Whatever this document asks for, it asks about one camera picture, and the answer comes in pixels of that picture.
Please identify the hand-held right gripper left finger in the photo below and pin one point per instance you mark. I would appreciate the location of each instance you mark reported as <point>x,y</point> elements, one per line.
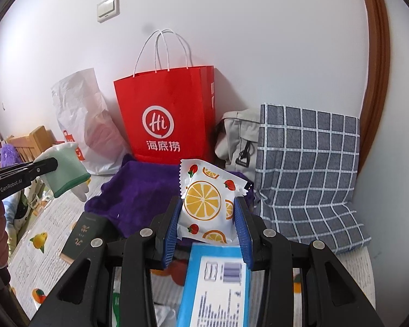
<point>172,235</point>

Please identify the wooden furniture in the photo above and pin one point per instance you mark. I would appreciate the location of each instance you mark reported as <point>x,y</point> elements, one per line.
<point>37,139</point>

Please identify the white plastic shopping bag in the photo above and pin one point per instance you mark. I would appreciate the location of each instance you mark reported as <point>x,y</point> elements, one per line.
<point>78,109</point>

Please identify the grey checkered cloth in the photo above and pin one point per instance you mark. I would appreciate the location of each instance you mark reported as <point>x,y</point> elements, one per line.
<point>306,163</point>

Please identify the purple fluffy item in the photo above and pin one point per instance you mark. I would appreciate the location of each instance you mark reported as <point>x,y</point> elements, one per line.
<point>10,155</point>

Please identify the red paper bag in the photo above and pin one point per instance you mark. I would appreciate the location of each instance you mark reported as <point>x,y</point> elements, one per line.
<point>163,102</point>

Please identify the blue tissue pack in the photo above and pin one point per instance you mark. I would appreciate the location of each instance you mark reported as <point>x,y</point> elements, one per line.
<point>197,279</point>

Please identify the purple towel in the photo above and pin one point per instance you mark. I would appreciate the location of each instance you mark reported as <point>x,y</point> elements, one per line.
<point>139,190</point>

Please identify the dark green tin box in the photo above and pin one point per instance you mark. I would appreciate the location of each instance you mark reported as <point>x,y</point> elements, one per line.
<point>88,231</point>

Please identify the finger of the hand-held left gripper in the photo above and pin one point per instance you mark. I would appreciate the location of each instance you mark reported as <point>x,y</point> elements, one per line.
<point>41,169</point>

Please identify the orange-print snack packet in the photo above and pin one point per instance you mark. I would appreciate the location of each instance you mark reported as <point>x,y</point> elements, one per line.
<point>204,197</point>

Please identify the fruit-printed tablecloth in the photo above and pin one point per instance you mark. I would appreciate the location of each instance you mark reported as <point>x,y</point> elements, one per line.
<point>54,218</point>

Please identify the green packet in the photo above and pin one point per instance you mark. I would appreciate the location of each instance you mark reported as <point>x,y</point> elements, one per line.
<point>117,303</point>

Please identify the brown wooden door frame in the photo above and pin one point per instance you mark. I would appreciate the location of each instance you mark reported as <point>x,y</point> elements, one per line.
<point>375,75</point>

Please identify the white light switch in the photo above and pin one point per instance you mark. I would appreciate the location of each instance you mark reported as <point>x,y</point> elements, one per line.
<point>108,8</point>

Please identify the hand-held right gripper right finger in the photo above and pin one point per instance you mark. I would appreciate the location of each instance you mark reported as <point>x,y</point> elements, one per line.
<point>243,236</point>

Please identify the white and mint green pouch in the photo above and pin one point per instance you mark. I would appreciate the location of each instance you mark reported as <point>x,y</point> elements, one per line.
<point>66,170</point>

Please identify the beige canvas bag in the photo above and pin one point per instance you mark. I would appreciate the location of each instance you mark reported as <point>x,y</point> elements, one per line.
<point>231,139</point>

